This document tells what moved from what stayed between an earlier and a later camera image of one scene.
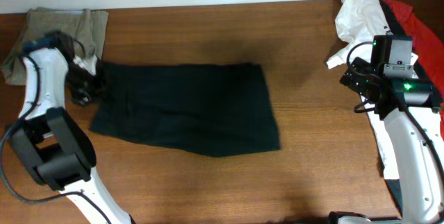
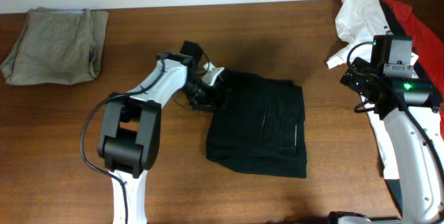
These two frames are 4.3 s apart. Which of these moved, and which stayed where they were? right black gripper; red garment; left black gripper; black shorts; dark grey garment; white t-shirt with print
Moved: black shorts; left black gripper
Stayed: white t-shirt with print; dark grey garment; red garment; right black gripper
